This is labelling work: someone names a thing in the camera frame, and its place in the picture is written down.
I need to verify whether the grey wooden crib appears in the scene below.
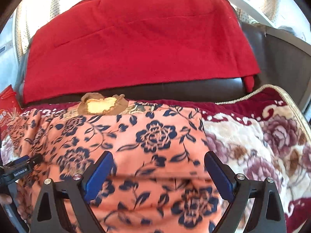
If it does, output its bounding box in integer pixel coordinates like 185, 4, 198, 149
265, 26, 310, 122

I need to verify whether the floral plush maroon cream blanket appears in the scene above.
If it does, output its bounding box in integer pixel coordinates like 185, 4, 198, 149
1, 85, 310, 232

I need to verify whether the dark brown leather sofa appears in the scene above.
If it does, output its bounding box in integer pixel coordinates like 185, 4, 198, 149
14, 22, 311, 117

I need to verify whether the red printed gift box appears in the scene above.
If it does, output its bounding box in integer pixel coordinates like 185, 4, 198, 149
0, 85, 22, 140

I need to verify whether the orange navy floral garment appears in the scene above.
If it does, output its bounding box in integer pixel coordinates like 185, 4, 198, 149
8, 101, 221, 232

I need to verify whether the red fleece blanket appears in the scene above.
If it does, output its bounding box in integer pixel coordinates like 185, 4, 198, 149
22, 0, 260, 103

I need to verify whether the white refrigerator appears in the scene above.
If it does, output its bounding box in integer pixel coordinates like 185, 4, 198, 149
0, 16, 18, 91

